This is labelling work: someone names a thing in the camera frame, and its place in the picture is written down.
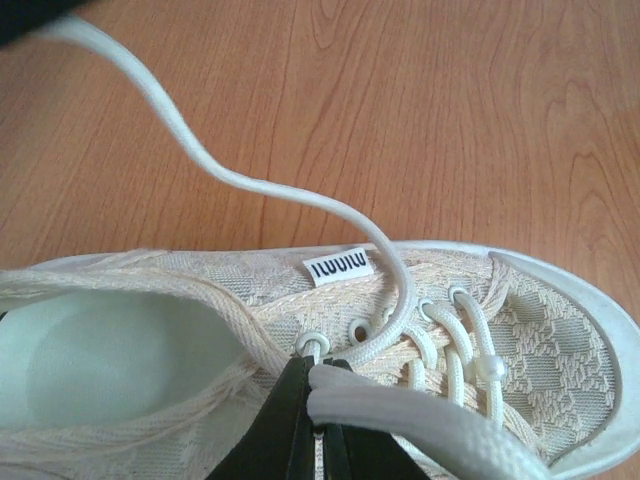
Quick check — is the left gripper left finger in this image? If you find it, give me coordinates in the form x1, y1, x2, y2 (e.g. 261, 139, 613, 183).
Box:
208, 356, 315, 480

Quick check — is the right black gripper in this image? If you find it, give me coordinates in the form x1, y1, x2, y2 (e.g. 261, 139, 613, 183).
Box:
0, 0, 90, 47

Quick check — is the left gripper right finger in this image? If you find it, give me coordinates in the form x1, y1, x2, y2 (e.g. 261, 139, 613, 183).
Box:
322, 357, 426, 480

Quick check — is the beige lace platform sneaker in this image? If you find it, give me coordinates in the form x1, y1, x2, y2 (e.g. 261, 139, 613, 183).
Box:
0, 14, 640, 480

